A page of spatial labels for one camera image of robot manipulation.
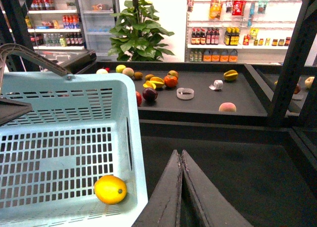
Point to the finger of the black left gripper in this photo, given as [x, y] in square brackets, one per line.
[164, 206]

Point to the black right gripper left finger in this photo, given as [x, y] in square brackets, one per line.
[11, 109]

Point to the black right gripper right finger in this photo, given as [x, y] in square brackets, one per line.
[209, 206]

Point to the brown basket handle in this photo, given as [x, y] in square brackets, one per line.
[24, 52]

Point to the light blue plastic basket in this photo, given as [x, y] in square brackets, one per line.
[79, 130]

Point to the white drinks shelf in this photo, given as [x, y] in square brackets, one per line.
[41, 24]

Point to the white round fruit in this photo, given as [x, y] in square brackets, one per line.
[101, 71]

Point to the pink peach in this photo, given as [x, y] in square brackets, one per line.
[227, 107]

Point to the black display tray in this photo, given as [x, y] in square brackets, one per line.
[193, 101]

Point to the dark purple plum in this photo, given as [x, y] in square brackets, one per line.
[150, 94]

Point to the green apple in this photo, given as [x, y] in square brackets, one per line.
[120, 68]

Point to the white tape roll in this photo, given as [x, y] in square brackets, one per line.
[217, 85]

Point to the pale cantaloupe melon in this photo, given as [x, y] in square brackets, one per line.
[128, 71]

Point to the orange persimmon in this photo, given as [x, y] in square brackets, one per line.
[170, 81]

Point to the brown kiwi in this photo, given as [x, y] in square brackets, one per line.
[138, 76]
[148, 77]

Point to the glass door refrigerator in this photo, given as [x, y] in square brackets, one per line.
[96, 22]

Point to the yellow green star fruit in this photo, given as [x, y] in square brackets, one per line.
[230, 75]

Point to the red yellow apple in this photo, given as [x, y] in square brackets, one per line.
[173, 73]

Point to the green potted plant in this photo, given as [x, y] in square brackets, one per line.
[138, 35]

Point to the white sauce bottle shelf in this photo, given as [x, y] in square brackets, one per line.
[249, 26]

